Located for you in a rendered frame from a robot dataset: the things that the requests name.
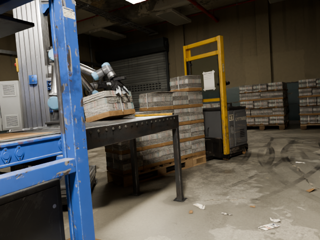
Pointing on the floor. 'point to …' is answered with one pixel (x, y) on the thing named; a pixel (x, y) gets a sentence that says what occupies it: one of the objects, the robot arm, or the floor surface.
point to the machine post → (72, 117)
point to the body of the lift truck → (236, 115)
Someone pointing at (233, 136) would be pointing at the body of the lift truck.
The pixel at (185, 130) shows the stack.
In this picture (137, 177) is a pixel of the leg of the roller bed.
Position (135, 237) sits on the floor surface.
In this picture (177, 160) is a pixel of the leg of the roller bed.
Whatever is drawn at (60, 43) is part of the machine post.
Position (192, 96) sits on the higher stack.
